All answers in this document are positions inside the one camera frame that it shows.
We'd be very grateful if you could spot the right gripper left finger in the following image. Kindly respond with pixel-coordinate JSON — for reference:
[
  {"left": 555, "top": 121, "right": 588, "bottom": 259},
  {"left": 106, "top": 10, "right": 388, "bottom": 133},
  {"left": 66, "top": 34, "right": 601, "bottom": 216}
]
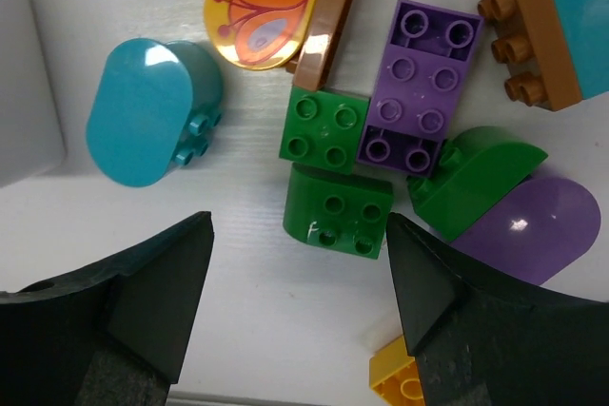
[{"left": 1, "top": 211, "right": 214, "bottom": 405}]

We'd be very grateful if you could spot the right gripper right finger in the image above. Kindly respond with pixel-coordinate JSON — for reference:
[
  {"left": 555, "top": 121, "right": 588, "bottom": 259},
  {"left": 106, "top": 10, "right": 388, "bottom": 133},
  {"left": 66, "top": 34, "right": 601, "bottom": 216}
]
[{"left": 386, "top": 213, "right": 608, "bottom": 405}]

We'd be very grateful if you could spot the lilac rounded lego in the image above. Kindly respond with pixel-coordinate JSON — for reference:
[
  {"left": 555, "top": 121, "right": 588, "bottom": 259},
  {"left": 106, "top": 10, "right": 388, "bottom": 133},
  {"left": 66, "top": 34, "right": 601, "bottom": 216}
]
[{"left": 450, "top": 175, "right": 601, "bottom": 285}]

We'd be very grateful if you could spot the green rounded lego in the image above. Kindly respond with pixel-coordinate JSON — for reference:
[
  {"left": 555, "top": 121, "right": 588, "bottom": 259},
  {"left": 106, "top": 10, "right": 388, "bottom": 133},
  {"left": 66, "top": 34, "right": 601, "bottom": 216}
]
[{"left": 407, "top": 126, "right": 548, "bottom": 242}]

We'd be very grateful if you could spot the green curved lego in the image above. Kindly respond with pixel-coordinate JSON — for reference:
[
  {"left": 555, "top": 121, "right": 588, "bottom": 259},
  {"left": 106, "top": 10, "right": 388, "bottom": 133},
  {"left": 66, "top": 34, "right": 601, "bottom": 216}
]
[{"left": 283, "top": 163, "right": 394, "bottom": 260}]

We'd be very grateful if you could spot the green square lego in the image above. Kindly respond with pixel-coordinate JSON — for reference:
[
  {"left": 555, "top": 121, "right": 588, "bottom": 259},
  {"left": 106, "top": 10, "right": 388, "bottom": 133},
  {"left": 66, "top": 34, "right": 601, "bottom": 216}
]
[{"left": 279, "top": 86, "right": 370, "bottom": 175}]

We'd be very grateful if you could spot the yellow lego brick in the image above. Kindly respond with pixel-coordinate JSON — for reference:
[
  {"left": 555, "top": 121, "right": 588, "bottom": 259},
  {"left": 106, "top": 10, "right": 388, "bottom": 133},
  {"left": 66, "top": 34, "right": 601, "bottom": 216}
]
[{"left": 369, "top": 336, "right": 425, "bottom": 406}]

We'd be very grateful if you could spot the teal rounded lego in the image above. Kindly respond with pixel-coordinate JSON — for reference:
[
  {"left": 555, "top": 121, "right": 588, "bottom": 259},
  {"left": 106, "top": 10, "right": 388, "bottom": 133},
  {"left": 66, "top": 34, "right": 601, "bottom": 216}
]
[{"left": 86, "top": 38, "right": 224, "bottom": 187}]

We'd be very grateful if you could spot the purple flat lego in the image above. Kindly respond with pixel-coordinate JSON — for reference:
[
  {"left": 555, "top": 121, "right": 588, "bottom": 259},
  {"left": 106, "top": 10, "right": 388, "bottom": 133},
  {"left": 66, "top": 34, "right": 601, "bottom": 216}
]
[{"left": 357, "top": 0, "right": 483, "bottom": 178}]

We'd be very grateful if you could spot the brown long lego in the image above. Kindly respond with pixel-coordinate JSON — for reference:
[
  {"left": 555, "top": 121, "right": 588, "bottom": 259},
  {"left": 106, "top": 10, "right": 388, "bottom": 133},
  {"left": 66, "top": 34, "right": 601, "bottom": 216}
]
[{"left": 285, "top": 0, "right": 353, "bottom": 91}]

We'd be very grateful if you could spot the brown teal lego brick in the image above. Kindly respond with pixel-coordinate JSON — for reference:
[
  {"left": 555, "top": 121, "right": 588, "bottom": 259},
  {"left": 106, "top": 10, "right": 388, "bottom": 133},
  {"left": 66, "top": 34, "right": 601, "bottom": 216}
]
[{"left": 477, "top": 0, "right": 608, "bottom": 111}]

